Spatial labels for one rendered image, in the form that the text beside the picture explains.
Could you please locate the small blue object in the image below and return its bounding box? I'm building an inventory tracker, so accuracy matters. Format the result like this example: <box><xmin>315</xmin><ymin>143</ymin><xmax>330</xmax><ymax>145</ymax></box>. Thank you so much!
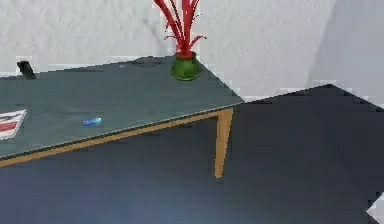
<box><xmin>83</xmin><ymin>117</ymin><xmax>103</xmax><ymax>127</ymax></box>

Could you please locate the small black object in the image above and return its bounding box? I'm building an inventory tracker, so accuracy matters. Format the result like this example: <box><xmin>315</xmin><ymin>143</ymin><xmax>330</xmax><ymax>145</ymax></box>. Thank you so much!
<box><xmin>16</xmin><ymin>60</ymin><xmax>37</xmax><ymax>80</ymax></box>

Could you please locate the red houseplant in green pot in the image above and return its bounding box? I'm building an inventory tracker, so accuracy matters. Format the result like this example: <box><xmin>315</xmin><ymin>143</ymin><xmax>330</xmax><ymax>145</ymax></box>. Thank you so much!
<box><xmin>153</xmin><ymin>0</ymin><xmax>208</xmax><ymax>82</ymax></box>

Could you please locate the grey table with wooden legs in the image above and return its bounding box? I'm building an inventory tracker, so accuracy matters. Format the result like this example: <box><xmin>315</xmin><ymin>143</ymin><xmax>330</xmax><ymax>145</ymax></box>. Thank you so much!
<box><xmin>0</xmin><ymin>55</ymin><xmax>246</xmax><ymax>180</ymax></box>

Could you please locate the red and white book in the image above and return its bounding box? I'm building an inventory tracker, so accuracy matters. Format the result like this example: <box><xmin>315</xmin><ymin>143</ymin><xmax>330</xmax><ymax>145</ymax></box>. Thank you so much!
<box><xmin>0</xmin><ymin>108</ymin><xmax>28</xmax><ymax>141</ymax></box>

